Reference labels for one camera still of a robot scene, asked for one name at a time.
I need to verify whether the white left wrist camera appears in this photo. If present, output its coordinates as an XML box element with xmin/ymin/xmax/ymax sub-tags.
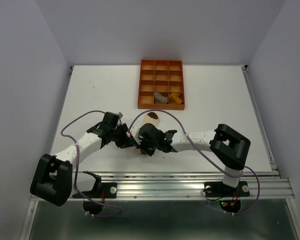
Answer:
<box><xmin>117</xmin><ymin>112</ymin><xmax>123</xmax><ymax>119</ymax></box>

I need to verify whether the cream and brown sock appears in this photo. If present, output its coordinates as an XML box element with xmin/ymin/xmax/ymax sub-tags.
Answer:
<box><xmin>133</xmin><ymin>111</ymin><xmax>159</xmax><ymax>155</ymax></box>

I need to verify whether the taupe sock with maroon cuff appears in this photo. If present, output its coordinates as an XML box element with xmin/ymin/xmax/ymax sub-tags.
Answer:
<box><xmin>154</xmin><ymin>92</ymin><xmax>169</xmax><ymax>104</ymax></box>

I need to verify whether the mustard yellow striped sock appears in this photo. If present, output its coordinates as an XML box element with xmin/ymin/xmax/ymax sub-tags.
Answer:
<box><xmin>168</xmin><ymin>92</ymin><xmax>184</xmax><ymax>105</ymax></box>

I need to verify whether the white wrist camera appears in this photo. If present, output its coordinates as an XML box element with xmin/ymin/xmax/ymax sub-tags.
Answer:
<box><xmin>117</xmin><ymin>112</ymin><xmax>123</xmax><ymax>119</ymax></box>
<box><xmin>126</xmin><ymin>127</ymin><xmax>141</xmax><ymax>145</ymax></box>

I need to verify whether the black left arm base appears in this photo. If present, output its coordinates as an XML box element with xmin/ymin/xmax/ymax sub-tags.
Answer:
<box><xmin>70</xmin><ymin>171</ymin><xmax>122</xmax><ymax>218</ymax></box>

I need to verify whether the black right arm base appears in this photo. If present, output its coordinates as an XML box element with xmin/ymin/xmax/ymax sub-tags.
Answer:
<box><xmin>202</xmin><ymin>181</ymin><xmax>251</xmax><ymax>214</ymax></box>

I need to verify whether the aluminium right side rail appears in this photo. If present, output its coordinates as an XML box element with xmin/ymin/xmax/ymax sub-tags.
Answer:
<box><xmin>241</xmin><ymin>65</ymin><xmax>281</xmax><ymax>178</ymax></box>

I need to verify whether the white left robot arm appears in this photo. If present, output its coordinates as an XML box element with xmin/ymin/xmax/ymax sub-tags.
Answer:
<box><xmin>30</xmin><ymin>112</ymin><xmax>134</xmax><ymax>207</ymax></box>

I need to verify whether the aluminium front rail frame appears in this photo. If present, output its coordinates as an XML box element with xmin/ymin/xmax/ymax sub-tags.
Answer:
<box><xmin>98</xmin><ymin>172</ymin><xmax>295</xmax><ymax>201</ymax></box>

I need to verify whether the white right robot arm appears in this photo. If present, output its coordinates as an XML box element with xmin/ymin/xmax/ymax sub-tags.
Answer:
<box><xmin>132</xmin><ymin>123</ymin><xmax>251</xmax><ymax>195</ymax></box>

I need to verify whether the orange compartment tray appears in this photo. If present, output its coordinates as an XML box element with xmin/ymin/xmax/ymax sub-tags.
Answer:
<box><xmin>137</xmin><ymin>59</ymin><xmax>185</xmax><ymax>111</ymax></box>

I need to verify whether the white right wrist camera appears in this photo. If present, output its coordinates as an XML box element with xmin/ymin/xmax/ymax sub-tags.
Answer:
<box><xmin>126</xmin><ymin>127</ymin><xmax>141</xmax><ymax>145</ymax></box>

